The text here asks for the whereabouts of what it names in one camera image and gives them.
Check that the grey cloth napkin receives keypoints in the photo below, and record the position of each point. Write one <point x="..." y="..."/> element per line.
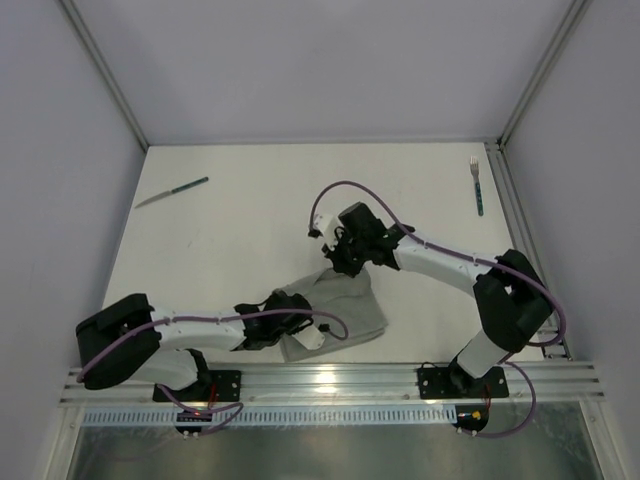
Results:
<point x="352" y="300"/>

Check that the left corner frame post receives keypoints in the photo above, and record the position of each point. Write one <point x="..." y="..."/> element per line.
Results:
<point x="89" y="44"/>

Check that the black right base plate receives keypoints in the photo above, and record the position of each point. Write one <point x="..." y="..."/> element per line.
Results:
<point x="451" y="382"/>

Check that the slotted grey cable duct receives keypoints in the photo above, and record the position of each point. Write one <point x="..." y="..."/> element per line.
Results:
<point x="272" y="416"/>

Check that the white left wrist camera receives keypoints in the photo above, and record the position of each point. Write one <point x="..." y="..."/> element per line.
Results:
<point x="312" y="337"/>

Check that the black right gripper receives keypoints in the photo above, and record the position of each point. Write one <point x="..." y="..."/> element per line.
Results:
<point x="343" y="258"/>

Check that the corner frame post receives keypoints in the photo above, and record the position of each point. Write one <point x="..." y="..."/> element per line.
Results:
<point x="89" y="44"/>
<point x="561" y="36"/>

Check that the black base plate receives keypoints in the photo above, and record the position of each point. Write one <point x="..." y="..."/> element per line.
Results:
<point x="451" y="382"/>
<point x="220" y="385"/>

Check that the left controller board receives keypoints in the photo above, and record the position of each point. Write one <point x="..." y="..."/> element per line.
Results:
<point x="192" y="424"/>

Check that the aluminium right side rail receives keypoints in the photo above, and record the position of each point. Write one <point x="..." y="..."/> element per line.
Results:
<point x="522" y="238"/>

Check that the right controller board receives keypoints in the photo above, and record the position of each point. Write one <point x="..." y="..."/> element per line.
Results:
<point x="471" y="418"/>

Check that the right corner frame post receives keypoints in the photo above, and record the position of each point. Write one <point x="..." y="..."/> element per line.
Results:
<point x="561" y="36"/>

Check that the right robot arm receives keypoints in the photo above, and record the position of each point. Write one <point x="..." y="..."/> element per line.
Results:
<point x="510" y="298"/>

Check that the fork with green handle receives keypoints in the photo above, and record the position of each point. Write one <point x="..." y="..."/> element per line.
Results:
<point x="474" y="169"/>

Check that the aluminium rail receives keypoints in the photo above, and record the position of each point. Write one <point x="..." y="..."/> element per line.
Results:
<point x="522" y="238"/>
<point x="324" y="384"/>

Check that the controller board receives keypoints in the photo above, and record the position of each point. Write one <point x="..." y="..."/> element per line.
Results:
<point x="192" y="424"/>
<point x="471" y="418"/>

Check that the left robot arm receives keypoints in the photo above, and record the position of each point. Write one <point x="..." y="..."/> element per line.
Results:
<point x="133" y="340"/>

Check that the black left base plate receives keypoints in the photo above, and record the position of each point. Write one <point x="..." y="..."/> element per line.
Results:
<point x="220" y="385"/>

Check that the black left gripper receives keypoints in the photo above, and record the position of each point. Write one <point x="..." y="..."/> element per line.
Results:
<point x="296" y="322"/>

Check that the knife with green handle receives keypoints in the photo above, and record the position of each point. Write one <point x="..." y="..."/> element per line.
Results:
<point x="173" y="191"/>

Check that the aluminium front rail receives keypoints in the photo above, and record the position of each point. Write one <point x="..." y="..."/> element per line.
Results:
<point x="324" y="384"/>

